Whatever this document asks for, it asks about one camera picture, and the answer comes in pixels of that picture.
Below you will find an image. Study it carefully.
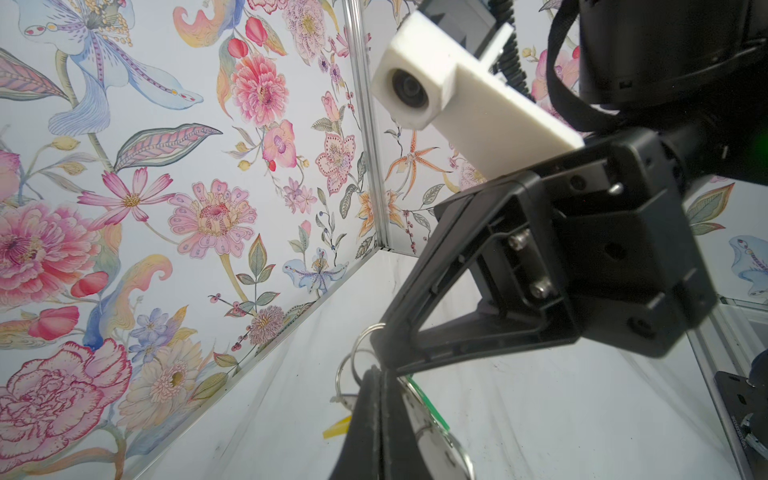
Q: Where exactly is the yellow key tag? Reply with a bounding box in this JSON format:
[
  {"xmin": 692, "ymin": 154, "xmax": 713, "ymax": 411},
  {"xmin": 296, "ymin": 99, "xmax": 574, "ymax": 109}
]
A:
[{"xmin": 322, "ymin": 415, "xmax": 352, "ymax": 440}]

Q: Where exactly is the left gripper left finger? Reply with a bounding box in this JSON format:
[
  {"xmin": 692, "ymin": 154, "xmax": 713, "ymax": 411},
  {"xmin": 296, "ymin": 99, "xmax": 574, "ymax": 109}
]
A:
[{"xmin": 330, "ymin": 367, "xmax": 383, "ymax": 480}]

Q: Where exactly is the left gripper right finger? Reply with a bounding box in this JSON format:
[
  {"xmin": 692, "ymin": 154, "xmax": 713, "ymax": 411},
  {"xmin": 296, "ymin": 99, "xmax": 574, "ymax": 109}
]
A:
[{"xmin": 379, "ymin": 370, "xmax": 432, "ymax": 479}]

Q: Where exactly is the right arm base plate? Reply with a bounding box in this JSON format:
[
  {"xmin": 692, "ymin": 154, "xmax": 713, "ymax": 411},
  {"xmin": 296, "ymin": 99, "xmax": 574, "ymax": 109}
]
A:
[{"xmin": 715, "ymin": 350, "xmax": 767, "ymax": 479}]

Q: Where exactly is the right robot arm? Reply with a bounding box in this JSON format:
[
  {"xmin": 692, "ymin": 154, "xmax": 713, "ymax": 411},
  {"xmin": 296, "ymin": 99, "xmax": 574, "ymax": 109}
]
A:
[{"xmin": 371, "ymin": 1, "xmax": 767, "ymax": 376}]

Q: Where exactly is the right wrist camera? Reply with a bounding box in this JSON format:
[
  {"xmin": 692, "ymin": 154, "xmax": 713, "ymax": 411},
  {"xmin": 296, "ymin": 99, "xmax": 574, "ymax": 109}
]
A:
[{"xmin": 371, "ymin": 12, "xmax": 584, "ymax": 180}]

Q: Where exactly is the dark green key tag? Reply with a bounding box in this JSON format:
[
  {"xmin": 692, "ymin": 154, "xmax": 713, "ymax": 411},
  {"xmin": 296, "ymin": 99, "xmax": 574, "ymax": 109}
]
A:
[{"xmin": 406, "ymin": 375, "xmax": 450, "ymax": 433}]

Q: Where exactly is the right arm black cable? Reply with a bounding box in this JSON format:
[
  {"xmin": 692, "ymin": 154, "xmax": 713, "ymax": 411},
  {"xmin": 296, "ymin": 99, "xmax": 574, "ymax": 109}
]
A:
[{"xmin": 485, "ymin": 0, "xmax": 532, "ymax": 100}]

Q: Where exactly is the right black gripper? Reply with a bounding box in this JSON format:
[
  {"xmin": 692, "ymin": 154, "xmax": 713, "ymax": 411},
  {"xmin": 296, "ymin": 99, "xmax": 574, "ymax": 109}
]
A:
[{"xmin": 371, "ymin": 128, "xmax": 715, "ymax": 376}]

